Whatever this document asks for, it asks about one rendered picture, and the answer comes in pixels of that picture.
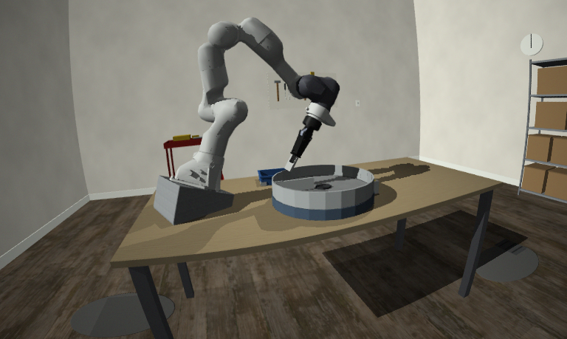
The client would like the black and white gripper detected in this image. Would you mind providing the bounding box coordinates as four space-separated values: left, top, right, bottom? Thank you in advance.
285 115 322 172

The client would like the blue shallow tray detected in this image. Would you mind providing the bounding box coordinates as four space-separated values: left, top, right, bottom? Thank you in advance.
258 168 286 186

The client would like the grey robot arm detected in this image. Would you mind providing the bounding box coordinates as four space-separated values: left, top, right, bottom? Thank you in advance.
169 17 340 191

